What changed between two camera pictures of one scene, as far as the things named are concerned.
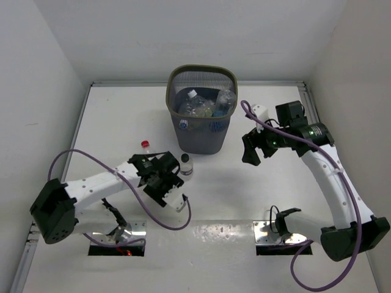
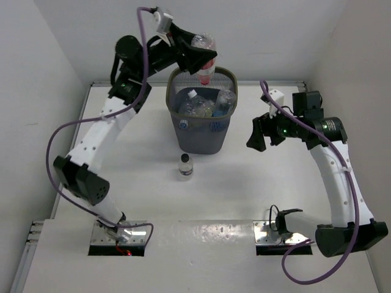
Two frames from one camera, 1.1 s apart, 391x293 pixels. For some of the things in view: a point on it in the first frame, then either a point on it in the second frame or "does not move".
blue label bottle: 225,102 does not move
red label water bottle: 145,144 to 206,73
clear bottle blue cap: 190,109 does not move
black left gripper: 173,180 to 190,58
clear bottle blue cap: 198,106 does not move
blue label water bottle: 183,124 does not move
